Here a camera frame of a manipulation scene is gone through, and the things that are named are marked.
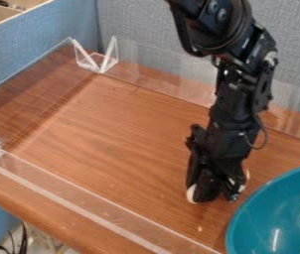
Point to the wooden shelf box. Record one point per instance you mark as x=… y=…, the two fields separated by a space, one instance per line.
x=13 y=8

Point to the clear acrylic corner bracket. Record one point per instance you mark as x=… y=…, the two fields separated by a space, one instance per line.
x=96 y=62

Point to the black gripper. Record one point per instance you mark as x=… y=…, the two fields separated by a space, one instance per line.
x=224 y=146

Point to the clear acrylic back barrier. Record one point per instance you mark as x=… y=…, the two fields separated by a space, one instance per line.
x=198 y=92

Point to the white brown toy mushroom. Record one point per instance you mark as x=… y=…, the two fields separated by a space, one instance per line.
x=192 y=188

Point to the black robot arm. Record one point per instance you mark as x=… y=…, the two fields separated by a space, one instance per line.
x=217 y=29

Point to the blue plastic bowl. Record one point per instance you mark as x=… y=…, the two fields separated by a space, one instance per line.
x=265 y=224

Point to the clear acrylic front barrier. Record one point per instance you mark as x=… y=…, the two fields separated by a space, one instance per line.
x=105 y=213

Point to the clear acrylic barrier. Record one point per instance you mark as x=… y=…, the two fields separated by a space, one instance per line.
x=198 y=92
x=105 y=213

